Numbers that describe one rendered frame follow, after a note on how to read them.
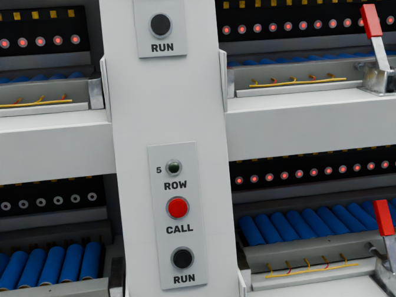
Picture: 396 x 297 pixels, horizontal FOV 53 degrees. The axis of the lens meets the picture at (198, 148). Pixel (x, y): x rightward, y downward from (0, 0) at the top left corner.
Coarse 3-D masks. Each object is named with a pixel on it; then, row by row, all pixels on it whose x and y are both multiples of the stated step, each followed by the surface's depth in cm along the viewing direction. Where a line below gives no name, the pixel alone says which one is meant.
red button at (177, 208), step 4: (172, 200) 33; (176, 200) 33; (180, 200) 33; (172, 204) 33; (176, 204) 33; (180, 204) 33; (184, 204) 33; (168, 208) 33; (172, 208) 33; (176, 208) 33; (180, 208) 33; (184, 208) 33; (172, 212) 33; (176, 212) 33; (180, 212) 33; (184, 212) 33; (176, 216) 33; (180, 216) 33
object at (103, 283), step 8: (88, 280) 39; (96, 280) 39; (104, 280) 39; (24, 288) 38; (32, 288) 38; (40, 288) 38; (48, 288) 38; (56, 288) 38; (64, 288) 38; (72, 288) 38; (80, 288) 38; (88, 288) 38; (96, 288) 38; (104, 288) 38; (0, 296) 37; (8, 296) 37; (16, 296) 37; (24, 296) 37; (32, 296) 37; (40, 296) 37; (48, 296) 37; (56, 296) 37; (64, 296) 37; (72, 296) 37; (80, 296) 37; (88, 296) 38; (96, 296) 38; (104, 296) 38
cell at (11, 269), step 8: (16, 256) 44; (24, 256) 45; (8, 264) 43; (16, 264) 43; (24, 264) 44; (8, 272) 41; (16, 272) 42; (0, 280) 40; (8, 280) 40; (16, 280) 41; (0, 288) 39; (8, 288) 39
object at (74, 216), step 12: (12, 216) 49; (24, 216) 48; (36, 216) 49; (48, 216) 49; (60, 216) 49; (72, 216) 49; (84, 216) 49; (96, 216) 50; (0, 228) 48; (12, 228) 49; (24, 228) 49; (120, 240) 50; (48, 252) 48; (108, 252) 47; (120, 252) 47; (108, 264) 45; (120, 264) 40; (108, 276) 43; (120, 276) 39; (120, 288) 37
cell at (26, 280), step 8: (32, 256) 44; (40, 256) 44; (32, 264) 42; (40, 264) 43; (24, 272) 41; (32, 272) 41; (40, 272) 42; (24, 280) 40; (32, 280) 40; (16, 288) 40
